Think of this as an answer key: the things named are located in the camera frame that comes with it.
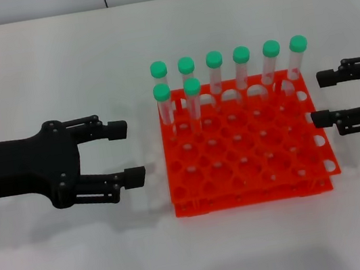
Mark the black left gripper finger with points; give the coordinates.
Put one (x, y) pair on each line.
(117, 130)
(135, 177)

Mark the orange plastic test tube rack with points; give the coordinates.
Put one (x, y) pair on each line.
(255, 196)

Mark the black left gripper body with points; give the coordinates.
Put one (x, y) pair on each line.
(24, 166)

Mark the clear test tube green cap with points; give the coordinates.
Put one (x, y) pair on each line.
(186, 65)
(192, 86)
(158, 69)
(214, 59)
(241, 54)
(161, 91)
(271, 48)
(298, 43)

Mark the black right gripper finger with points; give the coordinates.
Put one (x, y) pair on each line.
(321, 118)
(327, 78)

